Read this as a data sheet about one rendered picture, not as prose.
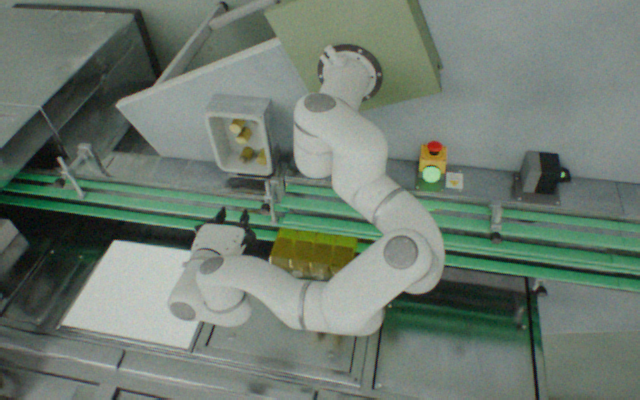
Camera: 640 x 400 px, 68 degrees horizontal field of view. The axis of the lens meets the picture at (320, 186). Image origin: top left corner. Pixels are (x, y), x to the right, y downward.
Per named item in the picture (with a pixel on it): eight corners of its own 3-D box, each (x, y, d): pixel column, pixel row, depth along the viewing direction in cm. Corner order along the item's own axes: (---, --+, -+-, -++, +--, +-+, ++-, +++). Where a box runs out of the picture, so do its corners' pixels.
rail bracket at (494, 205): (485, 204, 127) (486, 243, 118) (491, 185, 122) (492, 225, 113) (501, 205, 126) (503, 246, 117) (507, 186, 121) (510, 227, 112)
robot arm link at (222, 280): (324, 303, 88) (226, 295, 96) (309, 251, 81) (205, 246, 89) (310, 341, 82) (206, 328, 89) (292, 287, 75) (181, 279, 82)
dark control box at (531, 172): (519, 170, 132) (521, 192, 127) (526, 149, 127) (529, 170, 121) (550, 173, 131) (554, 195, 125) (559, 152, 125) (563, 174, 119)
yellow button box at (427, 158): (419, 160, 138) (417, 178, 133) (422, 140, 132) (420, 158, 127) (444, 162, 136) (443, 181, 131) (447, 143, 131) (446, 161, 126)
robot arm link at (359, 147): (367, 235, 85) (379, 173, 73) (284, 162, 97) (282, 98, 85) (403, 209, 90) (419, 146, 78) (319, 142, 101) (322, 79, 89)
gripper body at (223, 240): (186, 275, 101) (206, 241, 110) (232, 282, 99) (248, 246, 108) (181, 249, 96) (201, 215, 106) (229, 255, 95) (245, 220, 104)
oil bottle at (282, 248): (287, 218, 149) (268, 275, 135) (286, 206, 145) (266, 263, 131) (305, 220, 148) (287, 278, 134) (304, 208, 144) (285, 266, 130)
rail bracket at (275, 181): (276, 203, 144) (264, 235, 136) (268, 163, 132) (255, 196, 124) (285, 204, 144) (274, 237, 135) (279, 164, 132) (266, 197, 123)
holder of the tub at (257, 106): (232, 162, 156) (224, 179, 150) (214, 93, 136) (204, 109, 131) (283, 168, 152) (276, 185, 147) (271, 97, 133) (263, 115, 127)
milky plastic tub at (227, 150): (228, 152, 152) (218, 170, 146) (212, 93, 135) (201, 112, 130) (280, 157, 148) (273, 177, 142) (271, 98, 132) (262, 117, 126)
